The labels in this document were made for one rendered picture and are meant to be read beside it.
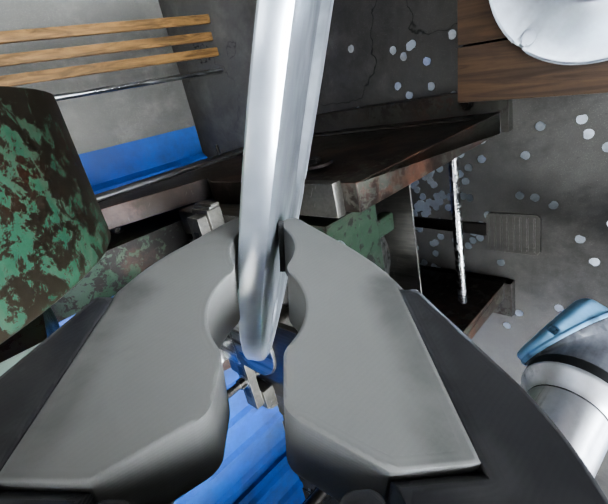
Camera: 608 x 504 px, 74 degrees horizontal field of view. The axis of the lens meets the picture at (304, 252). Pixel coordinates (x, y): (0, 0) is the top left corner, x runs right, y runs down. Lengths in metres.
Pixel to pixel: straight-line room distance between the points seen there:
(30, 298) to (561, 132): 1.08
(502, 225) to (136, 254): 0.85
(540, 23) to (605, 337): 0.46
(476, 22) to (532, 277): 0.74
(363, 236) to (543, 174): 0.57
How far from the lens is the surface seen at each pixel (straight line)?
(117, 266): 0.94
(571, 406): 0.52
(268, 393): 0.99
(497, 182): 1.23
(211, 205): 0.79
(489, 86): 0.82
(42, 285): 0.41
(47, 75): 1.67
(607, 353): 0.56
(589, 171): 1.17
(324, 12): 0.28
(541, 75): 0.79
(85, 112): 1.96
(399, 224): 1.03
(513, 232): 1.08
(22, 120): 0.45
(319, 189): 0.67
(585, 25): 0.76
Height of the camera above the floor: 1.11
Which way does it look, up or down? 38 degrees down
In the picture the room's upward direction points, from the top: 120 degrees counter-clockwise
